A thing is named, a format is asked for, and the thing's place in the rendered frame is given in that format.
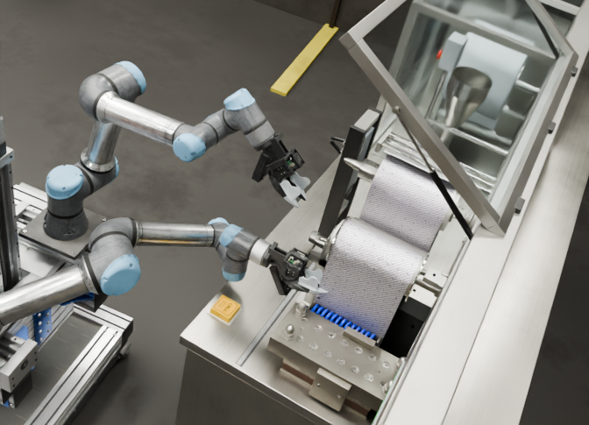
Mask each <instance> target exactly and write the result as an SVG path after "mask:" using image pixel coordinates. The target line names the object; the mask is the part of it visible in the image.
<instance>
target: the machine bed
mask: <svg viewBox="0 0 589 425"><path fill-rule="evenodd" d="M341 155H342V153H341V154H340V155H339V156H338V158H337V159H336V160H335V161H334V162H333V163H332V164H331V166H330V167H329V168H328V169H327V170H326V171H325V172H324V174H323V175H322V176H321V177H320V178H319V179H318V181H317V182H316V183H315V184H314V185H313V186H312V187H311V189H310V190H309V191H308V192H307V193H306V194H305V195H306V198H307V200H306V201H304V200H303V199H301V200H300V201H298V204H299V206H300V208H296V207H293V208H292V209H291V210H290V212H289V213H288V214H287V215H286V216H285V217H284V219H283V220H282V221H281V222H280V223H279V224H278V225H277V227H276V228H275V229H274V230H273V231H272V232H271V233H270V235H269V236H268V237H267V238H266V239H265V241H267V242H268V243H270V244H273V242H276V243H278V247H279V248H281V249H282V250H284V251H287V252H289V251H290V250H292V249H293V248H294V247H295V248H296V249H298V250H300V251H303V252H305V253H307V254H309V253H310V252H312V250H313V249H312V248H313V244H311V243H310V242H309V241H308V240H309V236H310V234H311V232H312V231H313V230H316V231H318V229H319V226H320V222H321V220H322V217H323V212H324V209H325V206H326V203H327V200H328V197H329V194H330V190H331V186H332V183H333V181H334V178H335V174H336V171H337V167H338V163H339V160H340V158H341ZM371 184H372V183H370V182H368V181H365V180H363V179H361V178H360V181H359V184H358V187H357V190H356V193H355V195H354V198H353V201H352V204H351V208H350V211H349V214H348V216H351V219H352V218H353V217H354V216H355V217H357V218H359V217H360V214H361V211H362V209H363V207H364V204H365V199H366V197H367V194H368V192H369V189H370V186H371ZM465 237H466V234H465V232H464V230H463V229H462V227H461V226H460V224H459V222H458V220H457V219H455V218H452V220H451V222H448V224H447V226H446V228H445V229H444V231H439V233H438V235H437V237H436V240H435V242H434V244H433V245H432V248H431V250H430V252H429V254H430V255H429V258H428V261H427V263H426V265H425V267H424V268H423V269H424V270H426V271H428V269H429V267H432V268H434V269H435V270H437V271H439V272H440V273H446V274H448V273H449V271H450V269H451V267H452V265H453V263H454V261H455V259H456V257H457V255H458V253H459V251H460V249H461V247H462V245H463V243H462V241H465ZM269 267H270V266H269ZM269 267H268V268H265V267H264V266H259V265H257V264H255V263H253V262H252V261H251V260H249V262H248V266H247V272H246V273H245V277H244V278H243V279H242V280H241V281H238V282H231V281H228V282H227V283H226V284H225V285H224V286H223V287H222V289H221V290H220V291H219V292H218V293H217V294H216V296H215V297H214V298H213V299H212V300H211V301H210V302H209V304H208V305H207V306H206V307H205V308H204V309H203V310H202V312H201V313H200V314H199V315H198V316H197V317H196V318H195V319H194V321H192V322H191V323H190V324H189V325H188V327H187V328H186V329H185V330H184V331H183V332H182V333H181V335H180V342H179V344H182V345H183V346H185V347H187V348H188V349H190V350H191V351H193V352H195V353H197V354H198V355H200V356H202V357H203V358H206V359H207V360H209V361H210V362H212V363H213V364H215V365H217V366H219V367H221V368H223V369H224V370H226V371H227V372H229V373H231V374H232V375H234V376H236V377H238V378H239V379H242V380H243V381H244V382H246V383H247V384H249V385H251V386H253V387H255V388H257V389H258V390H260V391H261V392H262V393H265V394H267V395H268V396H270V397H272V398H273V399H275V400H277V401H278V402H280V403H282V404H283V405H285V406H287V407H289V408H291V409H293V410H294V411H295V412H297V413H298V414H301V415H302V416H304V417H306V418H308V419H309V420H311V421H312V422H314V423H316V424H317V425H372V423H373V420H374V418H375V416H376V414H377V413H378V412H376V411H374V410H372V409H371V410H370V412H369V414H368V416H367V417H366V419H364V418H363V417H361V416H359V415H357V414H355V413H353V412H352V411H351V410H349V409H347V408H345V407H343V406H342V407H341V409H340V411H339V412H338V411H337V410H336V409H334V408H332V407H330V406H328V405H326V404H324V403H323V402H321V401H320V400H318V399H316V398H314V397H313V396H311V395H309V391H310V389H311V388H310V387H309V386H306V385H304V384H303V383H302V382H300V381H298V380H297V379H294V378H292V377H291V376H289V375H287V374H286V373H284V372H282V371H281V370H280V368H281V367H282V366H283V358H281V357H279V356H277V355H276V354H274V353H272V352H271V351H269V350H267V349H266V348H267V346H268V342H269V339H270V336H271V335H272V334H273V332H274V331H275V330H276V328H277V327H278V326H279V324H280V322H281V321H282V320H283V318H284V317H285V316H286V314H287V313H288V311H289V310H290V309H291V308H292V307H293V305H294V304H295V300H296V299H297V298H298V296H299V295H300V294H301V292H300V291H298V292H297V294H296V295H295V296H294V298H293V299H292V300H291V302H289V304H288V305H287V307H286V308H285V309H284V311H283V312H282V313H281V315H280V316H279V318H278V319H277V320H276V322H275V323H274V324H273V326H272V328H271V329H270V330H269V331H268V332H267V333H266V335H265V336H264V338H263V339H262V340H261V342H260V343H259V345H258V346H257V347H256V349H255V350H254V351H253V353H252V354H251V356H250V357H249V358H248V359H247V360H246V361H245V363H244V365H243V366H242V367H241V366H239V365H237V364H236V362H237V361H238V359H239V358H240V357H241V355H242V354H243V353H244V351H245V350H246V348H247V347H248V346H249V345H250V343H251V342H252V340H253V339H254V338H255V336H257V335H258V333H259V332H260V330H261V329H262V328H263V326H264V325H265V324H266V322H267V321H268V320H269V318H270V317H271V316H272V314H273V313H274V311H275V310H276V309H277V307H279V305H280V304H281V303H282V301H283V300H284V299H285V298H286V295H279V292H278V290H277V287H276V286H275V283H274V281H273V277H272V274H271V272H270V270H269ZM222 295H224V296H226V297H227V298H229V299H231V300H233V301H235V302H236V303H238V304H240V305H241V306H240V307H241V308H242V311H241V312H240V313H239V314H238V316H237V317H236V318H235V319H234V321H233V322H232V323H231V324H230V326H229V325H227V324H225V323H223V322H221V321H219V320H217V319H216V318H215V317H213V316H211V315H209V314H207V312H208V311H209V310H210V309H211V307H212V306H213V305H214V304H215V303H216V302H217V300H218V299H219V298H220V297H221V296H222ZM410 296H411V297H412V298H414V299H416V300H418V301H420V302H422V303H424V304H426V305H428V306H430V307H432V306H433V304H434V302H435V300H436V297H435V296H434V294H433V293H431V292H430V291H428V290H426V289H424V288H422V287H419V286H417V285H415V287H414V289H413V291H412V293H411V294H410Z"/></svg>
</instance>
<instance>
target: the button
mask: <svg viewBox="0 0 589 425"><path fill-rule="evenodd" d="M240 306H241V305H240V304H238V303H236V302H235V301H233V300H231V299H229V298H227V297H226V296H224V295H222V296H221V297H220V298H219V299H218V300H217V302H216V303H215V304H214V305H213V306H212V307H211V309H210V313H211V314H212V315H215V316H217V317H219V318H220V319H222V320H224V321H226V322H227V323H229V322H230V321H231V319H232V318H233V317H234V316H235V314H236V313H237V312H238V311H239V310H240Z"/></svg>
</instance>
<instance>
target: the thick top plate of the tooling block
mask: <svg viewBox="0 0 589 425"><path fill-rule="evenodd" d="M297 305H298V303H295V304H294V305H293V307H292V308H291V309H290V310H289V311H288V313H287V314H286V316H285V317H284V318H283V320H282V321H281V322H280V324H279V326H278V327H277V328H276V330H275V331H274V332H273V334H272V335H271V336H270V339H269V342H268V346H267V348H266V349H267V350H269V351H271V352H272V353H274V354H276V355H277V356H279V357H281V358H283V359H285V360H287V361H288V362H289V363H291V364H293V365H295V366H297V367H299V368H301V369H302V370H304V371H305V372H307V373H309V374H311V375H313V376H316V373H317V371H318V370H319V368H322V369H324V370H325V371H326V372H329V373H331V374H332V375H334V376H336V377H338V378H339V379H341V380H343V381H344V382H346V383H348V384H350V385H351V388H350V391H349V392H348V394H347V395H348V396H350V397H352V398H353V399H354V400H357V401H358V402H360V403H362V404H364V405H366V406H367V407H369V408H371V409H372V410H374V411H376V412H378V411H379V409H380V406H381V404H382V402H383V400H384V399H385V397H386V396H385V395H384V394H383V393H382V391H381V390H382V387H383V386H384V385H385V384H386V383H387V382H388V381H389V380H394V377H395V375H396V374H397V371H396V370H395V369H394V364H395V363H396V361H397V360H399V359H398V358H397V357H395V356H394V355H392V354H390V353H388V352H386V351H384V350H382V349H381V348H379V347H377V346H375V345H374V347H373V349H372V350H370V349H368V348H366V347H365V346H363V345H361V344H359V343H357V342H355V341H353V340H351V339H350V338H349V337H347V336H344V335H343V334H344V331H345V329H344V328H342V327H340V326H338V325H336V324H335V323H333V322H331V321H329V320H327V319H325V318H323V317H322V316H320V315H318V314H316V313H314V312H313V311H311V310H309V309H308V311H306V315H305V316H304V317H303V318H299V317H296V316H295V314H294V310H295V307H296V306H297ZM289 324H292V325H293V326H294V339H293V340H290V341H287V340H285V339H283V337H282V336H281V334H282V332H283V330H284V328H286V326H287V325H289Z"/></svg>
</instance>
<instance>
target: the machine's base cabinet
mask: <svg viewBox="0 0 589 425"><path fill-rule="evenodd" d="M175 425H317V424H316V423H314V422H312V421H311V420H309V419H308V418H306V417H304V416H302V415H301V414H298V413H297V412H295V411H294V410H293V409H291V408H289V407H287V406H285V405H283V404H282V403H280V402H278V401H277V400H275V399H273V398H272V397H270V396H268V395H267V394H265V393H262V392H261V391H260V390H258V389H257V388H255V387H253V386H251V385H249V384H247V383H246V382H244V381H243V380H242V379H239V378H238V377H236V376H234V375H232V374H231V373H229V372H227V371H226V370H224V369H223V368H221V367H219V366H217V365H215V364H213V363H212V362H210V361H209V360H207V359H206V358H203V357H202V356H200V355H198V354H197V353H195V352H193V351H191V350H190V349H187V354H186V359H185V365H184V371H183V376H182V382H181V392H180V398H179V403H178V409H177V415H176V420H175Z"/></svg>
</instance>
